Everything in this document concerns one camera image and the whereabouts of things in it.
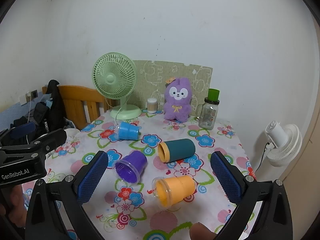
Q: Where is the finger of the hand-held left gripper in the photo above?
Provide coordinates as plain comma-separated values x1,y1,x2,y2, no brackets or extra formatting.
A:
25,128,68,160
0,122,36,147

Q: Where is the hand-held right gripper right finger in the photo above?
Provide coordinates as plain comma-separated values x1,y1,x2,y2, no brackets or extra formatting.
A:
210,151,293,240

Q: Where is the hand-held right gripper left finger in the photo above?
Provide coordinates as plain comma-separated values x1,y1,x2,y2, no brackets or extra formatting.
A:
25,151,109,240

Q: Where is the purple plastic cup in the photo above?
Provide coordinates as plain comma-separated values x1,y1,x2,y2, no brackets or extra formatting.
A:
114,151,147,184

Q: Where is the orange plastic cup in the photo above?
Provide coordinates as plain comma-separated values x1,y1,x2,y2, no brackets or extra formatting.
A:
152,175,197,208

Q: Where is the teal cup with yellow inside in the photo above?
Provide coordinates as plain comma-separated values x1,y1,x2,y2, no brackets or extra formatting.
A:
157,138,196,164

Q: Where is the blue plastic cup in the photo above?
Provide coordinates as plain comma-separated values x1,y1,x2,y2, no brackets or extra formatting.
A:
114,121,142,141

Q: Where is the green plastic cup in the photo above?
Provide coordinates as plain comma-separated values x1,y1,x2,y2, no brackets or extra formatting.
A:
208,88,220,102

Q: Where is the person's left hand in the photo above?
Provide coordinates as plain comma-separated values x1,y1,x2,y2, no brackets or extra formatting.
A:
0,186,27,229

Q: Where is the person's right hand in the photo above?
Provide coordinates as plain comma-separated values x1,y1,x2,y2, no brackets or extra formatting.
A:
189,222,217,240

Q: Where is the black bag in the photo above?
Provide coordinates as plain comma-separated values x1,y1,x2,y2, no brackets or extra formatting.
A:
33,80,67,135

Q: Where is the white standing fan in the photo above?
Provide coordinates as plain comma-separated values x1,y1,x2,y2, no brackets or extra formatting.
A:
264,120,303,167

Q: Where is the green desk fan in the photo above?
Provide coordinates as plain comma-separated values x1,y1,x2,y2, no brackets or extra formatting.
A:
92,52,142,120

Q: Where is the purple plush rabbit toy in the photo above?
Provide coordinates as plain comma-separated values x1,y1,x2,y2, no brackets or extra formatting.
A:
164,77,193,122

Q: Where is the cotton swab container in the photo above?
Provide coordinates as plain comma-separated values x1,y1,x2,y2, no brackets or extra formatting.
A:
147,98,158,113

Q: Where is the green elephant print board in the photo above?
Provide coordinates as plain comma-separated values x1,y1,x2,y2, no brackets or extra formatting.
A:
132,60,213,117

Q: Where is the white charging cable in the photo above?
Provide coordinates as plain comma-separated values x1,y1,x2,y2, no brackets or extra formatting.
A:
25,93,33,140

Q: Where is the wall socket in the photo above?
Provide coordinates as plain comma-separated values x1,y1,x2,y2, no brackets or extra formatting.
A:
26,90,38,103

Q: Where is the black fan cable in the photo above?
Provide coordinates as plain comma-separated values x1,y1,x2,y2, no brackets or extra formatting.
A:
252,142,271,174

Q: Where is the glass jar with handle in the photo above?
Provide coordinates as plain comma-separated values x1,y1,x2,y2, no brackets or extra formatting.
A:
195,97,220,130

